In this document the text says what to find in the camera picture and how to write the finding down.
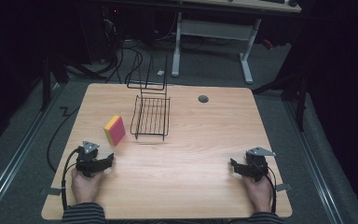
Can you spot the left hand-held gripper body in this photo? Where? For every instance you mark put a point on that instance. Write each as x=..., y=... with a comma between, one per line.
x=87, y=155

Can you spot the person's left hand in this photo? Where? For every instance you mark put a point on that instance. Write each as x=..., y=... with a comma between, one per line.
x=85, y=186

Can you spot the pink and yellow sponge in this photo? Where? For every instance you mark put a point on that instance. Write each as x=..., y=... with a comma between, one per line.
x=116, y=130

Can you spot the small white floor object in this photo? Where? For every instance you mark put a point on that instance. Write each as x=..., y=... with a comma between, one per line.
x=160, y=73

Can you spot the person's right hand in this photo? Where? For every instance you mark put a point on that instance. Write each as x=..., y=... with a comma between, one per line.
x=259, y=193

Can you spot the black metal stand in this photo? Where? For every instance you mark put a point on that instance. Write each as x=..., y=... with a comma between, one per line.
x=46, y=84
x=298, y=93

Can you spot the white-legged desk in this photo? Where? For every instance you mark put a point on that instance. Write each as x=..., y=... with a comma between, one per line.
x=214, y=29

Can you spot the metal floor rail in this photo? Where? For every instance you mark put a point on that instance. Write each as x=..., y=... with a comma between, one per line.
x=313, y=168
x=12, y=165

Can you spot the grey tape strip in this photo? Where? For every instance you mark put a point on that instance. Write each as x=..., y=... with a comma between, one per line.
x=283, y=187
x=51, y=191

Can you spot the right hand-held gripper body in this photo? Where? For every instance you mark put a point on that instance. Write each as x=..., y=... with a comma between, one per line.
x=256, y=163

